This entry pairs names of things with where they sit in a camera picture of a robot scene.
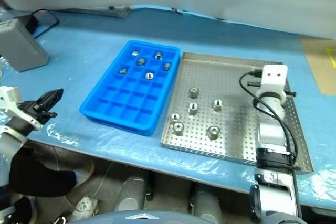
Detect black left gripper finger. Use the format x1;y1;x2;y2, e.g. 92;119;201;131
35;93;64;112
38;88;65;103

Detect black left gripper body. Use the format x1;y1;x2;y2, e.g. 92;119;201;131
18;99;58;126

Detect grey perforated metal box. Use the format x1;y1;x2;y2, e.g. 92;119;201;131
0;18;50;73

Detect blue compartment tray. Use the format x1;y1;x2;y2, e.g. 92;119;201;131
79;39;182;137

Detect perforated metal tray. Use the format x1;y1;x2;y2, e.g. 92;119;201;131
160;51;315;175

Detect metal nut on tray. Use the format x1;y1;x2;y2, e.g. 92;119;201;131
208;125;221;140

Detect person leg black trousers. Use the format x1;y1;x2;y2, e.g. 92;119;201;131
9;147;77;198

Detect black power adapter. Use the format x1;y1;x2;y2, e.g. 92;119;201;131
15;15;38;35

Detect blue plastic table cover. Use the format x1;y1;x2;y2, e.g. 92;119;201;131
0;4;336;209

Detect black power strip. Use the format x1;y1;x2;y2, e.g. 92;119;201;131
51;5;131;18

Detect grey rounded cylinder shape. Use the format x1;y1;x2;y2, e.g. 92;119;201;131
192;184;224;224
113;176;148;212

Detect blue-grey curved housing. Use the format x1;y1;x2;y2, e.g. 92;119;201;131
67;209;211;224

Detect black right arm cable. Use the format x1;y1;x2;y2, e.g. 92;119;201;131
238;69;305;224

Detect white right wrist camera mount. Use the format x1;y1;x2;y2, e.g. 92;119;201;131
259;64;288;97

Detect black looped cable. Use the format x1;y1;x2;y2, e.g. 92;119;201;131
30;8;60;38

